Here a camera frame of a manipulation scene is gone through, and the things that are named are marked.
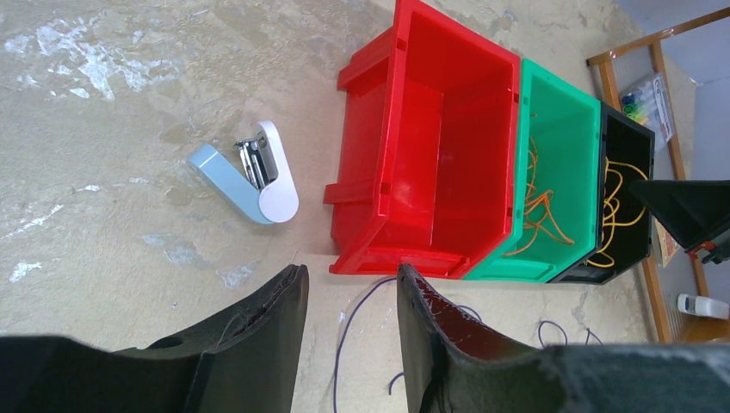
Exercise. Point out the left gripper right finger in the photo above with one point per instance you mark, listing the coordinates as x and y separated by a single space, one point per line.
454 363

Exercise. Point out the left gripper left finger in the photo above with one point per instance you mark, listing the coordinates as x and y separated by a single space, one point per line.
243 358

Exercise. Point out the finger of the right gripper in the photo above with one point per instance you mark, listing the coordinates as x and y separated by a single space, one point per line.
695 213

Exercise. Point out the black plastic bin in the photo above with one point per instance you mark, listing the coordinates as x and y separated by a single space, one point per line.
624 225

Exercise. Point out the green plastic bin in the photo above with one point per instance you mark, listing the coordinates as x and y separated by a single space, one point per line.
557 182

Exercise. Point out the red plastic bin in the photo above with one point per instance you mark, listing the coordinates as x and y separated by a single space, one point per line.
427 168

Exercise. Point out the orange spiral notebook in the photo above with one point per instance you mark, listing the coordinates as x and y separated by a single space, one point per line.
668 246

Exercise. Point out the white stapler on shelf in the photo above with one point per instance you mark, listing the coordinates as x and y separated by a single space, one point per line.
701 306

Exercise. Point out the marker pen pack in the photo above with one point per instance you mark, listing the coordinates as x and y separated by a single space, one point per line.
647 102

